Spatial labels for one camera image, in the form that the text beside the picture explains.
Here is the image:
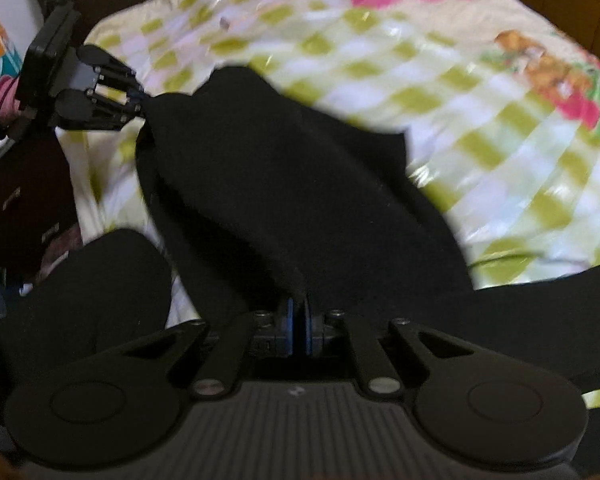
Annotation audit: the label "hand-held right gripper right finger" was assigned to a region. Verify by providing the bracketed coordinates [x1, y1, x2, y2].
[301, 297, 476, 401]

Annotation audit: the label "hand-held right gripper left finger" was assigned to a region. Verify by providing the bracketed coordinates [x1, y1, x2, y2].
[112, 297, 297, 400]

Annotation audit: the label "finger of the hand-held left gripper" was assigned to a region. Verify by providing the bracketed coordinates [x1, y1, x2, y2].
[82, 44, 147, 107]
[86, 91, 147, 132]

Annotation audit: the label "black pants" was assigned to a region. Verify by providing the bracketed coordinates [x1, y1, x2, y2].
[0, 65, 600, 396]

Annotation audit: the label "green checkered plastic tablecloth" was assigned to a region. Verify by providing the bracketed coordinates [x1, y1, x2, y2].
[55, 0, 600, 461]

